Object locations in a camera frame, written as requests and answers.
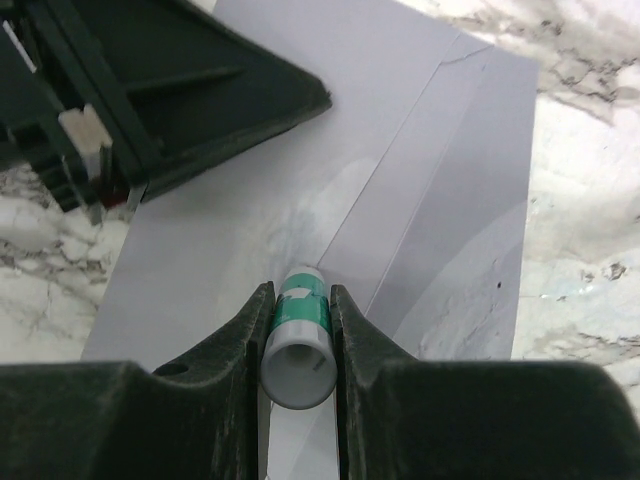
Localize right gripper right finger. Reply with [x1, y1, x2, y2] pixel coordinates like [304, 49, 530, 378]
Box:
[330, 285, 639, 479]

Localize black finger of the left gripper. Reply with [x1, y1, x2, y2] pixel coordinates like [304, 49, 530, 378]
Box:
[49, 1, 332, 200]

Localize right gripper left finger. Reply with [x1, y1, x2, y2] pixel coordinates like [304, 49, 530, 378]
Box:
[1, 282, 275, 479]

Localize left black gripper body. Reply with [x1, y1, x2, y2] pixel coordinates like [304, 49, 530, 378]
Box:
[1, 1, 150, 213]

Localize green white glue stick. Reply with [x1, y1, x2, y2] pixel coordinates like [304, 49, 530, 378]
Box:
[260, 266, 337, 410]

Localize grey envelope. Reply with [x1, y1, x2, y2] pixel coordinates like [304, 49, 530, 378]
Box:
[79, 0, 540, 480]

